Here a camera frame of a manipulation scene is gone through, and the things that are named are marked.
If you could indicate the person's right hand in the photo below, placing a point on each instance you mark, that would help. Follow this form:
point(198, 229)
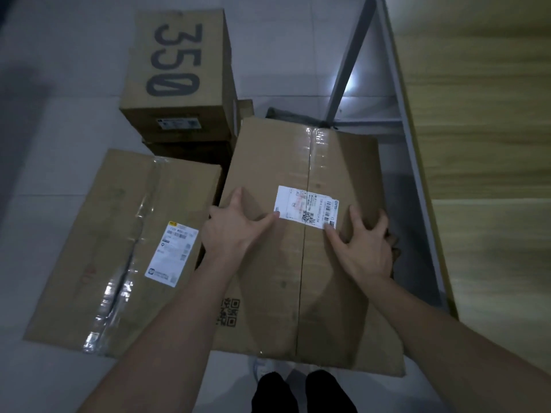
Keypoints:
point(366, 258)

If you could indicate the person's left hand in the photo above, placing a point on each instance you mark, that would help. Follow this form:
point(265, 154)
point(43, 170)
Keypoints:
point(228, 238)

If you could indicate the person's left thumb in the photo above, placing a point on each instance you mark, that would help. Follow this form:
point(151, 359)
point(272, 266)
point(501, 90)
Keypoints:
point(267, 220)

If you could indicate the person's right middle finger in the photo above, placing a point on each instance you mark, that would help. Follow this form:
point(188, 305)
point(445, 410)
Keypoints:
point(380, 221)

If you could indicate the person's right thumb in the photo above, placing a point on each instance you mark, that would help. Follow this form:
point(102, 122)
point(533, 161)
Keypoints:
point(337, 237)

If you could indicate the large taped cardboard box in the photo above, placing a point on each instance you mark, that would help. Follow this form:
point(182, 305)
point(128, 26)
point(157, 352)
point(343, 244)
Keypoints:
point(301, 159)

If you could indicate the person's left forearm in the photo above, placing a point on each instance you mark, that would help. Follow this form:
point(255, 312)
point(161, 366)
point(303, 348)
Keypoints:
point(172, 339)

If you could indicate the person's right forearm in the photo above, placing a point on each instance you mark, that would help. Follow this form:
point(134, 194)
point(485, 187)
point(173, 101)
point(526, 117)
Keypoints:
point(452, 352)

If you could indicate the plain brown cardboard box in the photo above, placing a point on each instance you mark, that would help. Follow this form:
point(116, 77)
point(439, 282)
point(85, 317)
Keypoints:
point(189, 150)

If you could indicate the flat cardboard box torn tape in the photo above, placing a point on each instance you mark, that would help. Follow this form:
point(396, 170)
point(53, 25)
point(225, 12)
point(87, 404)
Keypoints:
point(112, 236)

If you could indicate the person's black trousers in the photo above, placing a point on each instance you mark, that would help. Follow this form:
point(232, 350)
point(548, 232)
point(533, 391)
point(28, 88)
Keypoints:
point(301, 395)

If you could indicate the cardboard shoebox with dark print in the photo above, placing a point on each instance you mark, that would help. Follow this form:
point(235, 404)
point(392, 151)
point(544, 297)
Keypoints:
point(176, 64)

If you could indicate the grey metal table frame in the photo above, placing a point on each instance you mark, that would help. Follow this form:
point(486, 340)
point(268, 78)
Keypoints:
point(411, 146)

